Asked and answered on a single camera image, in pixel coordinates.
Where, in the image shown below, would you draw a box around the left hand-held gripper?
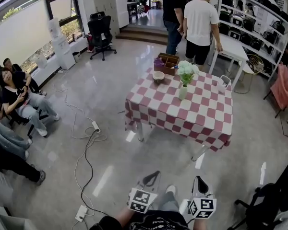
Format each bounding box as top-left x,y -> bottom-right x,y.
127,171 -> 162,215

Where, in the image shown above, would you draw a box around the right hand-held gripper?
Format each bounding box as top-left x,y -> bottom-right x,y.
187,175 -> 217,220

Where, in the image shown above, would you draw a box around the pale green artificial flowers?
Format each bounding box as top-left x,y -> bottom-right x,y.
176,60 -> 200,87

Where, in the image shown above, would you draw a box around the person's right forearm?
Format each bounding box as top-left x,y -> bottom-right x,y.
193,218 -> 207,230

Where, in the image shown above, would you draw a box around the person's left forearm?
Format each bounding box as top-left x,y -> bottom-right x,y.
115,207 -> 136,225

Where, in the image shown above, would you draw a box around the person's jeans leg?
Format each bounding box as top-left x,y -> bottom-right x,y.
157,192 -> 180,212

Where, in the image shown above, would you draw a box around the person's black printed shirt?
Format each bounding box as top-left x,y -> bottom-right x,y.
90,209 -> 191,230

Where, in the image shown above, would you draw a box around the black office chair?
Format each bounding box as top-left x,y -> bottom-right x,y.
87,11 -> 118,61
234,159 -> 288,230

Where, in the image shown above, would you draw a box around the red white checkered cloth table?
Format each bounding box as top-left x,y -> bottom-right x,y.
124,66 -> 233,161

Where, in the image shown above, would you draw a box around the brown white coconut bowl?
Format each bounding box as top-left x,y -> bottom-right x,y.
152,71 -> 166,85

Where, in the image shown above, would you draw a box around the small white desktop bin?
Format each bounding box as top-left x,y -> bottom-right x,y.
216,75 -> 232,93

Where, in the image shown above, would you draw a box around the wooden divided organizer box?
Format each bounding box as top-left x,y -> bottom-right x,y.
153,52 -> 180,76

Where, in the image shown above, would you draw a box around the purple cloth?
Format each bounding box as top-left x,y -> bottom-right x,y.
153,57 -> 166,68

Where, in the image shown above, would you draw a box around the pink armchair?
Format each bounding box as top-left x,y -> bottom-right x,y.
264,62 -> 288,118

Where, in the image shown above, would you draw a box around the plain white table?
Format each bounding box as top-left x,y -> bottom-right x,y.
207,32 -> 249,92

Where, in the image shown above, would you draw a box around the white storage box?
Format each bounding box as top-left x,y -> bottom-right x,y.
0,204 -> 38,230

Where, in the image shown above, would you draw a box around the wooden steps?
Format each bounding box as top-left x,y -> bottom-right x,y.
115,24 -> 170,46

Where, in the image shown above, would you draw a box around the red bag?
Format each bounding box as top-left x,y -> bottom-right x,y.
87,34 -> 96,54

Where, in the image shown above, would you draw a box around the rows of black cases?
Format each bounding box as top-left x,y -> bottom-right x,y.
218,0 -> 288,55

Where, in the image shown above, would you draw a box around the white water dispenser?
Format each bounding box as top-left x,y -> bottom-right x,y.
47,17 -> 76,70

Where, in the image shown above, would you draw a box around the white plastic container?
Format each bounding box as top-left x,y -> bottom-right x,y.
35,56 -> 48,69

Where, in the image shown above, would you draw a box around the white shelf rack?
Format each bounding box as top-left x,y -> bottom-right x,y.
217,0 -> 288,81

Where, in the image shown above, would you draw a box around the white cabinet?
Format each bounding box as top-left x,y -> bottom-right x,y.
115,0 -> 130,28

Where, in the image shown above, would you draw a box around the large black framed window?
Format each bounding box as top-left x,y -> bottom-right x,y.
0,0 -> 84,74

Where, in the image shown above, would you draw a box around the black floor cable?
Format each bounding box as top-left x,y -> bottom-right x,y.
80,128 -> 111,217

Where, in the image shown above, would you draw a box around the white floor cable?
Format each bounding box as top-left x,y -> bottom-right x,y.
54,68 -> 108,227

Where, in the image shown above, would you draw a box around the gold wire side table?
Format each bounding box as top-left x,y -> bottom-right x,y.
240,54 -> 264,94

